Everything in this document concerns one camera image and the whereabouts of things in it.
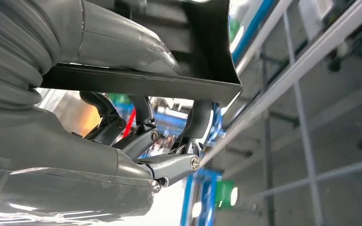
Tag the blue metal frame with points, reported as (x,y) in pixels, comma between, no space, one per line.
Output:
(207,187)

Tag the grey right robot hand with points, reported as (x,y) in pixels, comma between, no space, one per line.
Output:
(59,149)

